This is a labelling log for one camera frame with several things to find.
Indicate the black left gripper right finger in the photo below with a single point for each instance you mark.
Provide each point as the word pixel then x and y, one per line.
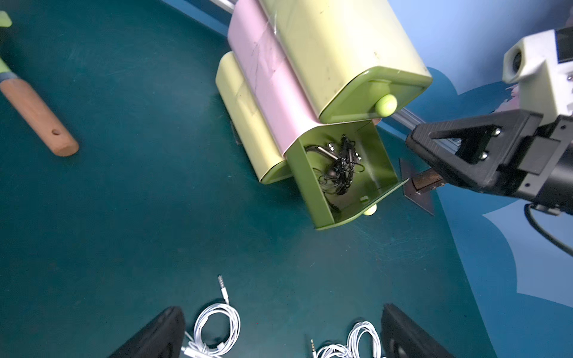
pixel 402 337

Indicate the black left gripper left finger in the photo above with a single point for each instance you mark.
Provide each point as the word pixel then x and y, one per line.
pixel 162 337

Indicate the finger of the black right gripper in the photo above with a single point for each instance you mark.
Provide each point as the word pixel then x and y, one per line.
pixel 475 153

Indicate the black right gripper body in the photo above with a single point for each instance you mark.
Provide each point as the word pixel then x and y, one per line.
pixel 545 161

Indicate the white wired earphones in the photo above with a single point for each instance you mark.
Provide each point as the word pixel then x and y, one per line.
pixel 216 329
pixel 352 347

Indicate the black wired earphones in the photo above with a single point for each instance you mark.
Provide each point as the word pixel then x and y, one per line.
pixel 329 175
pixel 344 166

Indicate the yellow-green drawer cabinet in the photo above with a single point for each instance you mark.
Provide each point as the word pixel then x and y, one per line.
pixel 303 73

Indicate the pink blossom artificial tree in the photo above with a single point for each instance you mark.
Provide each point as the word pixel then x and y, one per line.
pixel 430 179

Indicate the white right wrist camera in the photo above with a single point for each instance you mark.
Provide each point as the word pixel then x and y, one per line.
pixel 541 64

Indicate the green scraper with wooden handle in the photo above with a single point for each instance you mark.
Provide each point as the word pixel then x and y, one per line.
pixel 37 114

